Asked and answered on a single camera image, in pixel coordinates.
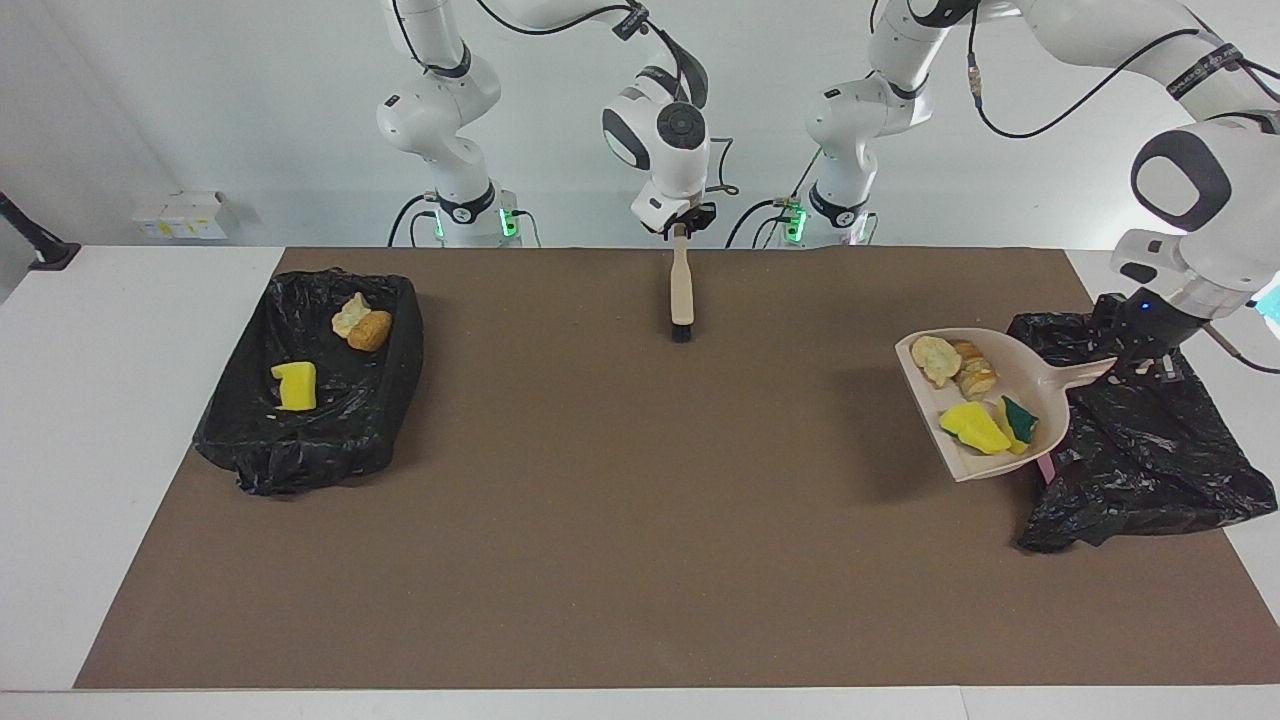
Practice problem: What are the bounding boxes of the beige hand brush black bristles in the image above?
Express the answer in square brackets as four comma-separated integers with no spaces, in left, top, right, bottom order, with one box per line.
[669,225,695,344]

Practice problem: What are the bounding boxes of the beige plastic dustpan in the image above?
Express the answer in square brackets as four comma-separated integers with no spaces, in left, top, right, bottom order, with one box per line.
[895,327,1119,483]

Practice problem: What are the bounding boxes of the yellow sponge with green side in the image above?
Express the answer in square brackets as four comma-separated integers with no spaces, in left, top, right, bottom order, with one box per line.
[995,395,1042,457]

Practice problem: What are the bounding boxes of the angular beige bread chunk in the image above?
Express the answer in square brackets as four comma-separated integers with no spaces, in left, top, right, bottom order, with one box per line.
[952,341,1000,402]

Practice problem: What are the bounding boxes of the rounded beige bread chunk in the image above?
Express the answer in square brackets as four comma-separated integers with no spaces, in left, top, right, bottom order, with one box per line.
[911,336,964,389]

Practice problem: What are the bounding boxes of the brown cork-shaped bread roll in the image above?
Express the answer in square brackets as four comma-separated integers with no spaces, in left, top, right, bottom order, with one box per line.
[346,310,394,353]

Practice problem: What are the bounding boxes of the striped croissant piece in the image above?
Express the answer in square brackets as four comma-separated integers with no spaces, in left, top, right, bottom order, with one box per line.
[331,292,374,340]

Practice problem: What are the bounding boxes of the notched yellow sponge piece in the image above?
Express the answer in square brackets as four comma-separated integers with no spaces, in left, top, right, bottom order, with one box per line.
[270,361,319,413]

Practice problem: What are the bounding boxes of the pink bin with black bag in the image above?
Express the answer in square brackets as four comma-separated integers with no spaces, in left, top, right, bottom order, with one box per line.
[1005,295,1279,554]

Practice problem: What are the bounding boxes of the bin lined with black bag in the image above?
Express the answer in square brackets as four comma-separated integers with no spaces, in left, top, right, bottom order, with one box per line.
[192,267,425,498]

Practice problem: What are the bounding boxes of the brown table mat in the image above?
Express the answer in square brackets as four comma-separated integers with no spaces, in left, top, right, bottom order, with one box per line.
[73,246,1280,691]

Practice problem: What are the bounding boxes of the black stand foot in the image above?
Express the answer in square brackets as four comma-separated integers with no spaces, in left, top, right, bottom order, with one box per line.
[0,190,82,272]

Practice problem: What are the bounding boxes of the left arm base cable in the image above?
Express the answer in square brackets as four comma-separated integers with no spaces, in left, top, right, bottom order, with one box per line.
[725,150,831,248]

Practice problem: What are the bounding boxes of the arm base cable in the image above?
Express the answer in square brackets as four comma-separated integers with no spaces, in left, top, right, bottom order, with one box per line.
[388,195,441,248]
[725,150,831,248]

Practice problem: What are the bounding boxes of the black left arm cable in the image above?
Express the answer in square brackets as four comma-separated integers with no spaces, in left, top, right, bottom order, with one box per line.
[965,0,1280,376]

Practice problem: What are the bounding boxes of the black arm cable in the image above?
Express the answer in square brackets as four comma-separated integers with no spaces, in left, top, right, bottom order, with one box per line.
[965,0,1280,376]
[390,0,741,201]

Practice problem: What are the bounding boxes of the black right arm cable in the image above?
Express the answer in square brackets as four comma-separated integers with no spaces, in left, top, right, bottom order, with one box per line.
[390,0,741,201]

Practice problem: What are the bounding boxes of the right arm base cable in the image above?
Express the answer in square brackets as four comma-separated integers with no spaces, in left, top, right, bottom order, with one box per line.
[388,195,441,248]

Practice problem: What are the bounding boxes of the white wall socket box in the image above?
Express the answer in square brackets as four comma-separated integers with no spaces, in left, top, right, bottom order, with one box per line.
[132,190,241,241]

